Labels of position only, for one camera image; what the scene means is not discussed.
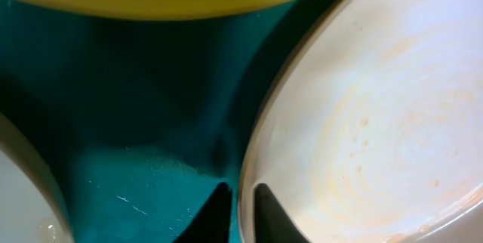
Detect white plate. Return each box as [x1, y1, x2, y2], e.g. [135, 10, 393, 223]
[1, 115, 75, 243]

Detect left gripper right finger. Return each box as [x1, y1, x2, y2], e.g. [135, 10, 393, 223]
[254, 183, 308, 243]

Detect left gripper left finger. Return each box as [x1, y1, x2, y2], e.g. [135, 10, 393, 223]
[174, 182, 232, 243]

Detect pale pink plate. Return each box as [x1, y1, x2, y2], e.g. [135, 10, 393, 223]
[237, 0, 482, 242]

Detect teal plastic tray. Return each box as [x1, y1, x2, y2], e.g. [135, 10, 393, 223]
[1, 0, 336, 242]

